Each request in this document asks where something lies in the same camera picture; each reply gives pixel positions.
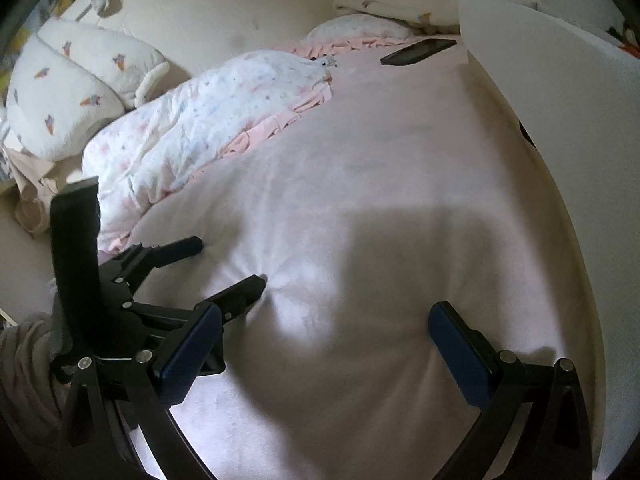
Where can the beige cloth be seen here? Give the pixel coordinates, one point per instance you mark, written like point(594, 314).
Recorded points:
point(30, 190)

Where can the cream padded headboard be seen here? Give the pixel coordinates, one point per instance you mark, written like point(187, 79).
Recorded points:
point(200, 10)

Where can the floral pillow with pink frill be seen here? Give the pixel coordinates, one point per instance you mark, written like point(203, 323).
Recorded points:
point(360, 30)

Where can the white fabric storage box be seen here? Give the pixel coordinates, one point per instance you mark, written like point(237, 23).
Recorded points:
point(550, 85)

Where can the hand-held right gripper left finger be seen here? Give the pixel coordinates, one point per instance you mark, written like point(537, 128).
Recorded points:
point(187, 352)

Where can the floral white quilt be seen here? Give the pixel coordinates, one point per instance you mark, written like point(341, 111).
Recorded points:
point(200, 120)

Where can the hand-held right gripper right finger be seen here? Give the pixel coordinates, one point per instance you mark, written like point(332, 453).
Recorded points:
point(457, 355)

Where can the black smartphone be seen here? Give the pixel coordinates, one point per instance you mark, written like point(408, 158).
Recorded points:
point(417, 52)

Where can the white plush printed pillow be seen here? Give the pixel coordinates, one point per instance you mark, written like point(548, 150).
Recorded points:
point(65, 95)

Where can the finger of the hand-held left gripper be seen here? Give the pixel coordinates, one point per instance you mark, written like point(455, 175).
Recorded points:
point(240, 292)
point(170, 252)

